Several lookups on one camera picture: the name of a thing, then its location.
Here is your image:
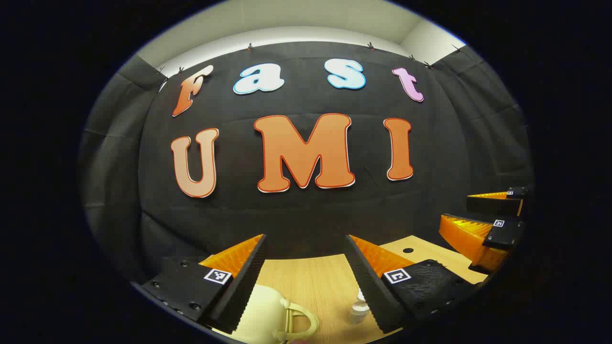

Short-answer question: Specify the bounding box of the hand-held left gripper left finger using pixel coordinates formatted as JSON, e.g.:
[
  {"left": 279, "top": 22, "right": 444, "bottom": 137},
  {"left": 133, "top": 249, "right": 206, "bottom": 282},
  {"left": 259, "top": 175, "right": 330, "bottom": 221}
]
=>
[{"left": 139, "top": 233, "right": 269, "bottom": 335}]

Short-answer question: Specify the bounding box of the white pump bottle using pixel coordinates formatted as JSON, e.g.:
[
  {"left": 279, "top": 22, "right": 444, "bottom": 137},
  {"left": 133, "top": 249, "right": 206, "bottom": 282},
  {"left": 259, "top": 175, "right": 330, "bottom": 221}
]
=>
[{"left": 351, "top": 288, "right": 372, "bottom": 325}]

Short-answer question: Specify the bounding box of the pale yellow suitcase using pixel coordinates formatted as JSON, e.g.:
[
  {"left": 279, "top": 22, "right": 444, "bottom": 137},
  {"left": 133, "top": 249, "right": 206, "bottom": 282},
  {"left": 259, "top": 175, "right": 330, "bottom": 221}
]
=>
[{"left": 210, "top": 284, "right": 320, "bottom": 344}]

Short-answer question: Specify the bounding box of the black backdrop cloth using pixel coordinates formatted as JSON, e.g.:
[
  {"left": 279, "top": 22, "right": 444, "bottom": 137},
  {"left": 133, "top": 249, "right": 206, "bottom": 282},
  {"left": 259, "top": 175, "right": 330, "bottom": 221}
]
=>
[{"left": 79, "top": 41, "right": 534, "bottom": 287}]

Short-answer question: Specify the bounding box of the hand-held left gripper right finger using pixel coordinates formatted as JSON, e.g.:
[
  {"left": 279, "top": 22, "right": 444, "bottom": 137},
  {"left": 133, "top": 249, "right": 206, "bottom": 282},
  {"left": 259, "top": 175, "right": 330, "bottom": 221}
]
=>
[{"left": 344, "top": 234, "right": 480, "bottom": 335}]

